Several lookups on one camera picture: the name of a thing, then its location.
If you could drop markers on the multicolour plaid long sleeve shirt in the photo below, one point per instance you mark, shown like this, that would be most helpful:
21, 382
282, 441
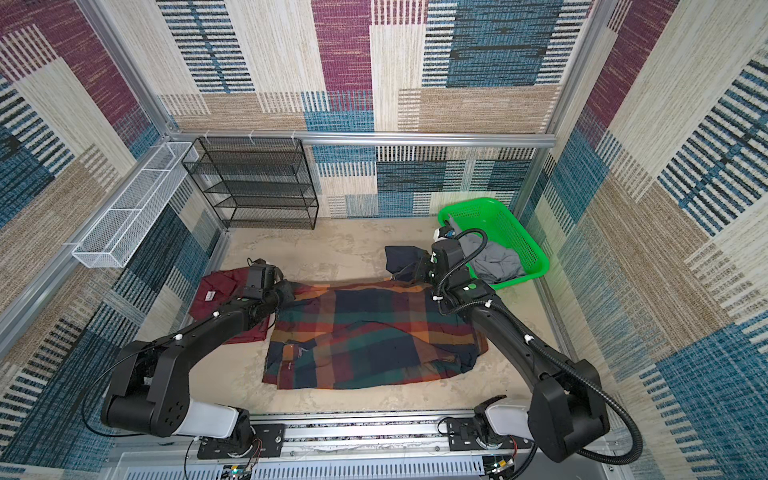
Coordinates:
361, 335

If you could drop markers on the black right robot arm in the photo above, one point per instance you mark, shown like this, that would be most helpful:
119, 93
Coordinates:
566, 412

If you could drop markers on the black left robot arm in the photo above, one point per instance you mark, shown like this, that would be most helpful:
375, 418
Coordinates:
149, 389

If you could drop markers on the green plastic laundry basket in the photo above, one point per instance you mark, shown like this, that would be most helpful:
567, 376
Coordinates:
502, 228

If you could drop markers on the grey shirt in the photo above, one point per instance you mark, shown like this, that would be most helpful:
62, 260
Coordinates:
496, 264

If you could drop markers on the folded maroon shirt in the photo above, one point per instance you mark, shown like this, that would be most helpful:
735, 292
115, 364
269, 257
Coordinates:
219, 288

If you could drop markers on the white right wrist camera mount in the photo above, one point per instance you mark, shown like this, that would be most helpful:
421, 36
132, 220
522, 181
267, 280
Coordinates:
444, 232

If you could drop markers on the black wire mesh shelf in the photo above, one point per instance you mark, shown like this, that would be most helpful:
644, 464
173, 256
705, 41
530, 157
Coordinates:
255, 183

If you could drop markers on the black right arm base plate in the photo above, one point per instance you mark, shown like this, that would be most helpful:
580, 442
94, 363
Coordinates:
470, 434

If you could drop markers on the aluminium front rail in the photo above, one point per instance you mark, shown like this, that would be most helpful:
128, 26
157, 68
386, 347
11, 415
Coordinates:
374, 445

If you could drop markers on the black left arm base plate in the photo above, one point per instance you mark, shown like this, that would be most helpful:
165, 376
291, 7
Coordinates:
261, 440

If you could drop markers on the white wire mesh tray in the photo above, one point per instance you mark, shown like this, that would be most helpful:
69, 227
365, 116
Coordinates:
115, 237

